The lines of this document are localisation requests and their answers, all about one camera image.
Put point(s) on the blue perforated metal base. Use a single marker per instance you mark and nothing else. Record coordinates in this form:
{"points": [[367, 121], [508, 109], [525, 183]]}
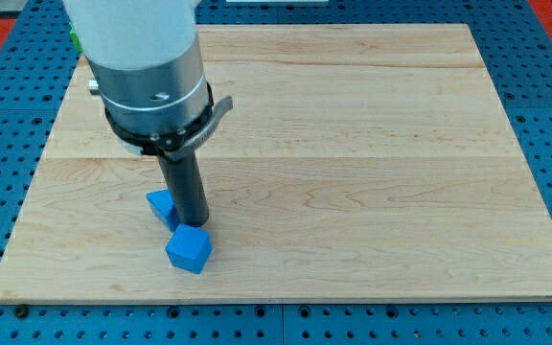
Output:
{"points": [[37, 62]]}

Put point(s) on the blue triangle block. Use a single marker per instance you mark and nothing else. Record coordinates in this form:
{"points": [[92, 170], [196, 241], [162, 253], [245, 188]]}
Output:
{"points": [[162, 205]]}

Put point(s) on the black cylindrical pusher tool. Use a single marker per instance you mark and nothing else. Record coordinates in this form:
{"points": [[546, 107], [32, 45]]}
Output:
{"points": [[186, 188]]}

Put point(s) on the green block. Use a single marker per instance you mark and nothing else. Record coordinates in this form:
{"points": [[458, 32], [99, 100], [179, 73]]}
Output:
{"points": [[74, 38]]}

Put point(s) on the blue cube block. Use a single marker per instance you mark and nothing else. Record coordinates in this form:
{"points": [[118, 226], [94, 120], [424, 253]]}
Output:
{"points": [[189, 248]]}

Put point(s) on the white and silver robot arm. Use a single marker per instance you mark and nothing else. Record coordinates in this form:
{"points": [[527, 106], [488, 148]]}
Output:
{"points": [[145, 57]]}

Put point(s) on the light wooden board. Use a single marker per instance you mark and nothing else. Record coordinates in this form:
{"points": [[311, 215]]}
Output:
{"points": [[360, 164]]}

